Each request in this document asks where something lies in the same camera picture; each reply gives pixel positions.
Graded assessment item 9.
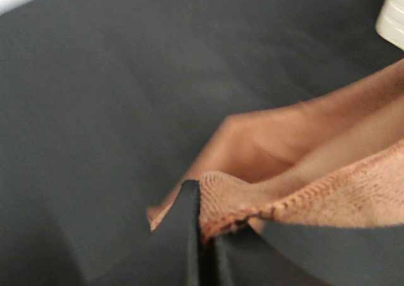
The white plastic basket grey rim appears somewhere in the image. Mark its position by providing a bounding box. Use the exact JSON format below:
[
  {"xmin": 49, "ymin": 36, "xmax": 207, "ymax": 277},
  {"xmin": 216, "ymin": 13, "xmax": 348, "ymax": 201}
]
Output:
[{"xmin": 376, "ymin": 0, "xmax": 404, "ymax": 50}]

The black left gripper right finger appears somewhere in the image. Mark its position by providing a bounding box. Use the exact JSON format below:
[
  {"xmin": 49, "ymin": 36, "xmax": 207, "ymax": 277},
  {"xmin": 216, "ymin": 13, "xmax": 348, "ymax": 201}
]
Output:
[{"xmin": 215, "ymin": 223, "xmax": 403, "ymax": 285}]

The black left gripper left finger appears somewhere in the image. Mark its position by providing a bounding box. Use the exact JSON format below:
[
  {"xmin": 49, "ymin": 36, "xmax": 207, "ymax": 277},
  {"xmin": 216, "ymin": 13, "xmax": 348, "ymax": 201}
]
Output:
[{"xmin": 92, "ymin": 181, "xmax": 200, "ymax": 285}]

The brown microfibre towel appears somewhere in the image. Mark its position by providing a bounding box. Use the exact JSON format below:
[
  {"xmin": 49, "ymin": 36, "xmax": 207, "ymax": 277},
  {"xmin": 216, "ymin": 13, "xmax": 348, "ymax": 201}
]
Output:
[{"xmin": 146, "ymin": 57, "xmax": 404, "ymax": 246}]

